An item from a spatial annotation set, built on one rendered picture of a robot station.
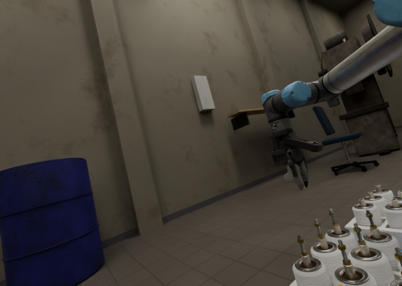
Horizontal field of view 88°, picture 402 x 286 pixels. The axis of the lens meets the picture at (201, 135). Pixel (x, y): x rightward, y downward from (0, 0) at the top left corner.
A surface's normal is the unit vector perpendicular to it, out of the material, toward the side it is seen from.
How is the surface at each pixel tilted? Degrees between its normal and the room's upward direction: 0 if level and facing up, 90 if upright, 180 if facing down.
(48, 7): 90
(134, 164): 90
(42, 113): 90
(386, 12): 84
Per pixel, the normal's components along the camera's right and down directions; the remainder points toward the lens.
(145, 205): 0.53, -0.25
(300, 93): 0.19, -0.19
